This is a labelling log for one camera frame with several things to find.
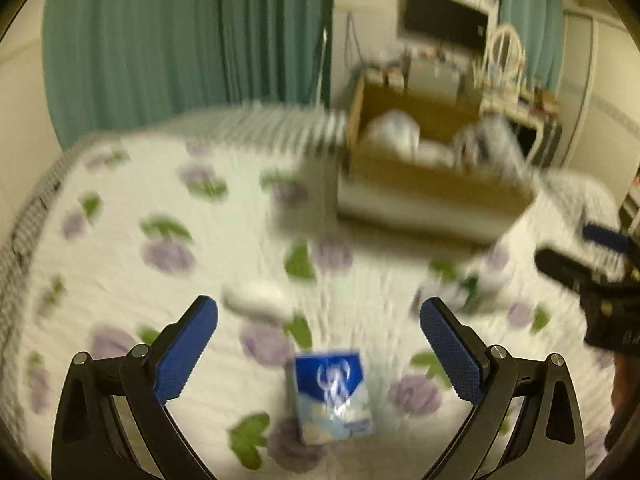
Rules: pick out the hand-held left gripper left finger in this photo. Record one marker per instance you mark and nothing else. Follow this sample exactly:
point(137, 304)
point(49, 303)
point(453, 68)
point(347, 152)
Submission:
point(185, 350)

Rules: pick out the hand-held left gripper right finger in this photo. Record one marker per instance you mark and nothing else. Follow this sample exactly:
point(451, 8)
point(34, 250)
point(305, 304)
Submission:
point(452, 355)

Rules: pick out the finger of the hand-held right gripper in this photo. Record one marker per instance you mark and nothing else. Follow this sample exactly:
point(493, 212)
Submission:
point(562, 266)
point(605, 237)

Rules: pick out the blue tissue packet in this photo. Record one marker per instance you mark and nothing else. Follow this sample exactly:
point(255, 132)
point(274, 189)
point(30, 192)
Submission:
point(331, 400)

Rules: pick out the person's right forearm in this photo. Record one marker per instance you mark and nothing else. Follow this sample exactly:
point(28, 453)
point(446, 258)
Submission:
point(622, 390)

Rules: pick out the small white soft object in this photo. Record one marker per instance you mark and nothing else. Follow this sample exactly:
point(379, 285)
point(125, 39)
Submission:
point(255, 297)

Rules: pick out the floral bedsheet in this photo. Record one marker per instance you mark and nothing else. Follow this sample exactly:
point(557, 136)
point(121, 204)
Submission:
point(150, 220)

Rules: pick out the white wardrobe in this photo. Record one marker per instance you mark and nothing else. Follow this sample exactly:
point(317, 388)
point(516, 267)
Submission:
point(595, 95)

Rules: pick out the white clothes in box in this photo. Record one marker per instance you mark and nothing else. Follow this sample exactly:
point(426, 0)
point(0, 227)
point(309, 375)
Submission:
point(477, 147)

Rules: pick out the white dressing table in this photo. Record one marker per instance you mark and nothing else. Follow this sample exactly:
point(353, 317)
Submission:
point(525, 110)

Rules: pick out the cardboard box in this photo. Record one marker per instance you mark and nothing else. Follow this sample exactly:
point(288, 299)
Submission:
point(430, 185)

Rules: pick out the white ornate chair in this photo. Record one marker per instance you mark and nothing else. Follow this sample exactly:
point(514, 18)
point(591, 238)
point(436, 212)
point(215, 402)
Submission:
point(505, 55)

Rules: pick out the white cloth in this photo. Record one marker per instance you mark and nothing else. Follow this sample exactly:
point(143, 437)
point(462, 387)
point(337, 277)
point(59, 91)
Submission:
point(395, 132)

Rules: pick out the narrow green curtain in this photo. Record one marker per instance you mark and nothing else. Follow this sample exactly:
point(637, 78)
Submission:
point(532, 20)

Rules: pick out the black wall television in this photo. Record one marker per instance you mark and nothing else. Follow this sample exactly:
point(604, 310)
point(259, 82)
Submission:
point(445, 15)

